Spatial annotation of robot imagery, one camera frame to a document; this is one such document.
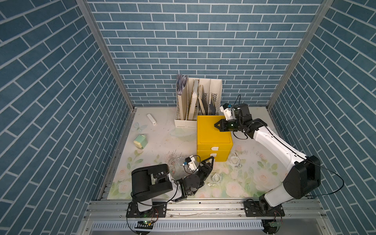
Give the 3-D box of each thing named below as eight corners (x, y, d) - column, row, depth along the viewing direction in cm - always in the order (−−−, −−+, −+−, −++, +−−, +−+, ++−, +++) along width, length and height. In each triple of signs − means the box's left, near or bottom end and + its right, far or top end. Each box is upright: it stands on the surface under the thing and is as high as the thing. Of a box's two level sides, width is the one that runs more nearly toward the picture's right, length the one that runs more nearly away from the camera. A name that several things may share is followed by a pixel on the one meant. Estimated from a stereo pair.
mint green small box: (136, 149, 98) (132, 143, 92) (138, 140, 103) (135, 133, 97) (146, 149, 98) (143, 143, 92) (148, 140, 103) (145, 133, 97)
